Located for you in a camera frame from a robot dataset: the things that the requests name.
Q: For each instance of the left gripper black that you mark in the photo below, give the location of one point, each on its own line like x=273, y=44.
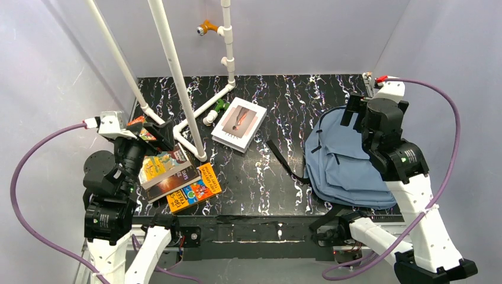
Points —
x=150, y=138

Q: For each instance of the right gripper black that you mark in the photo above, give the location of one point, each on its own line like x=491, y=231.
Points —
x=353, y=108

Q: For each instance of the blue backpack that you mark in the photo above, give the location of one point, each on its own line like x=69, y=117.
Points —
x=337, y=168

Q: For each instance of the white photo cover book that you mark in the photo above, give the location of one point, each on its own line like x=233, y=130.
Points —
x=239, y=124

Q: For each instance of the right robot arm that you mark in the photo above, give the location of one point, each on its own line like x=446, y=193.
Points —
x=424, y=253

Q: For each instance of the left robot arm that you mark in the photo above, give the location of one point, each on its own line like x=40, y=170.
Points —
x=109, y=180

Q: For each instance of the orange green treehouse book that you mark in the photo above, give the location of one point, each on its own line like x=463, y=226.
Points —
x=142, y=133

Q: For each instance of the green white pipe fitting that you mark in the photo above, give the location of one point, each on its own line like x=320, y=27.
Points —
x=221, y=105

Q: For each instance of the dark sunset cover book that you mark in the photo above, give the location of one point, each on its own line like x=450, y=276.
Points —
x=167, y=172

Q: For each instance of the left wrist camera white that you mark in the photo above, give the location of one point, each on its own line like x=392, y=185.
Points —
x=111, y=126

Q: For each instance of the white PVC pipe frame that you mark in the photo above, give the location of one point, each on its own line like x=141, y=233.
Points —
x=186, y=132

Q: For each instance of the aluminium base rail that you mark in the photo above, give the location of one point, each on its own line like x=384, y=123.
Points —
x=252, y=237

